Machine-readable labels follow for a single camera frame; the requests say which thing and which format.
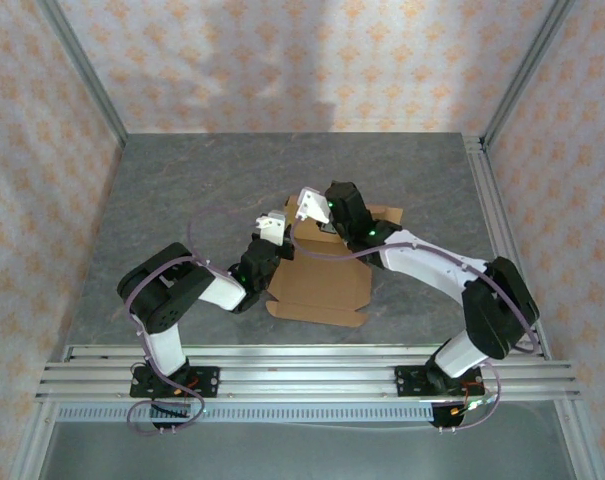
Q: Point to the brown cardboard paper box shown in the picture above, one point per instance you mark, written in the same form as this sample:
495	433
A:
322	285

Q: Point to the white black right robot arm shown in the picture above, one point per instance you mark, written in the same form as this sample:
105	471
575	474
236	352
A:
502	310

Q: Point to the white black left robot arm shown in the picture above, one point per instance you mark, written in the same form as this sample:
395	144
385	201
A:
162	295

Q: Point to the wide aluminium extrusion beam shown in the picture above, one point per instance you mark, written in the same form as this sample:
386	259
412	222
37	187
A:
307	380

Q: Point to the grey metal sheet panel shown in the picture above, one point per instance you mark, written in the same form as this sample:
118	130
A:
307	455

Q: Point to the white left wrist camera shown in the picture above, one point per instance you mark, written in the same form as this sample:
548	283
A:
273	227

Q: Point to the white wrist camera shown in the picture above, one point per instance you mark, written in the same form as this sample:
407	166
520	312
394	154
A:
273	227
313	205

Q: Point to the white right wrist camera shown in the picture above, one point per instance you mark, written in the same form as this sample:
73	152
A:
313	205

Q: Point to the narrow aluminium extrusion rail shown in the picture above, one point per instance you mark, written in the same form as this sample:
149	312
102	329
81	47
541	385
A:
307	352

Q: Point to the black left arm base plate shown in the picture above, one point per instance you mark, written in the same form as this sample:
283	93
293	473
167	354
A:
209	382

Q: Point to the aluminium side rail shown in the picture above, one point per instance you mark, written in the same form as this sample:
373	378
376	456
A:
482	165

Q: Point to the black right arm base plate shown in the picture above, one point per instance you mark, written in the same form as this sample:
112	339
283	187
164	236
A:
407	382

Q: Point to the aluminium frame post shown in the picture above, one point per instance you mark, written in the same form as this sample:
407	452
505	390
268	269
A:
82	65
527	60

